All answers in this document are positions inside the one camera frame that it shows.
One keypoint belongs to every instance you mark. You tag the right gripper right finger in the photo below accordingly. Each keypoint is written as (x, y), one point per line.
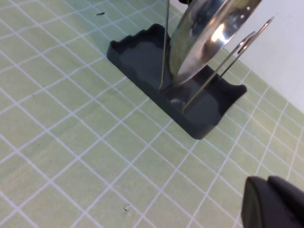
(292, 204)

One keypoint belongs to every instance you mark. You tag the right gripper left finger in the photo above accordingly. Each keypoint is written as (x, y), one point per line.
(256, 204)

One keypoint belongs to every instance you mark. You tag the steel pot lid black knob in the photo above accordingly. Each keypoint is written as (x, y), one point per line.
(202, 47)

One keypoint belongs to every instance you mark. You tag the green grid table mat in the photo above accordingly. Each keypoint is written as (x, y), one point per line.
(95, 142)

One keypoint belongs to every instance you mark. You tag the small black speck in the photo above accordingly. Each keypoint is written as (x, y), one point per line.
(101, 13)

